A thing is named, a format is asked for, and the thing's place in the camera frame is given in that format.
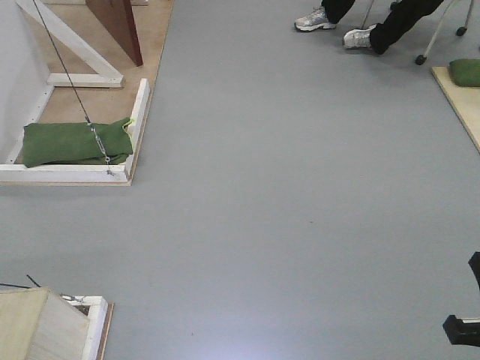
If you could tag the right plywood platform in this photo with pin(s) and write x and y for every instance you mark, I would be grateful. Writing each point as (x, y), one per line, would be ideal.
(463, 100)

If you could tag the white side frame rail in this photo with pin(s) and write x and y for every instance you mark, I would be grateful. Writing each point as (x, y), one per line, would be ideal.
(138, 114)

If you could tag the near white frame rail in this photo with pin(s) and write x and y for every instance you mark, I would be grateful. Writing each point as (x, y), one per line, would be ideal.
(99, 313)

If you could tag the white sneaker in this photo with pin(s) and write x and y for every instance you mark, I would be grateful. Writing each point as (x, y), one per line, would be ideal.
(358, 38)
(316, 19)

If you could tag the black trouser leg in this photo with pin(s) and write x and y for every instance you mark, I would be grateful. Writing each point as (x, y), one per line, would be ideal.
(404, 16)
(335, 10)

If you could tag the black trouser leg right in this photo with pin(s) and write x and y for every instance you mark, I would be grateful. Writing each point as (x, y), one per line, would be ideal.
(404, 16)

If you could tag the right white sneaker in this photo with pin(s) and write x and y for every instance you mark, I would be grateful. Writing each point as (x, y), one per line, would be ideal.
(358, 38)

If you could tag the rolling chair leg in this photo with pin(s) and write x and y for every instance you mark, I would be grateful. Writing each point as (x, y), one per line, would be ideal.
(460, 32)

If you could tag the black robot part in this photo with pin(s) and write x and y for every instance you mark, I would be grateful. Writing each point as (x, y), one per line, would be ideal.
(462, 331)
(474, 264)

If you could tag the green sandbag right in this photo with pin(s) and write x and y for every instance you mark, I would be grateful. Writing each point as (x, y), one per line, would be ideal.
(465, 72)

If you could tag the brown wooden door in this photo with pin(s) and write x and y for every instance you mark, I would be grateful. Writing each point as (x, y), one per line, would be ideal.
(117, 17)

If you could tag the black robot part lower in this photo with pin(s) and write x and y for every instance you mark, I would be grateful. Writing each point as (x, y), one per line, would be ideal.
(462, 331)

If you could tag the green sandbag on wire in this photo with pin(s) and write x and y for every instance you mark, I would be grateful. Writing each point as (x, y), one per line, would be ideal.
(76, 143)

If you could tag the black robot part upper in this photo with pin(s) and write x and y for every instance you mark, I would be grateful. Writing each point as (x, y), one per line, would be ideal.
(474, 264)

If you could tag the black trouser leg left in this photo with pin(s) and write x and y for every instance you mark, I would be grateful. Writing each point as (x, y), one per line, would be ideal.
(335, 10)

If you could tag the white diagonal brace beam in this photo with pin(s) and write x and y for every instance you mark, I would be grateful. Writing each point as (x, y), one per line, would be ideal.
(104, 76)

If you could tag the left white sneaker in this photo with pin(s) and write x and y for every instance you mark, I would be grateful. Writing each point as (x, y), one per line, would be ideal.
(316, 19)

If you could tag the white front frame rail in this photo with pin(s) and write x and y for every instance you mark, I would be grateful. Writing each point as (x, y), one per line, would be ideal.
(96, 174)

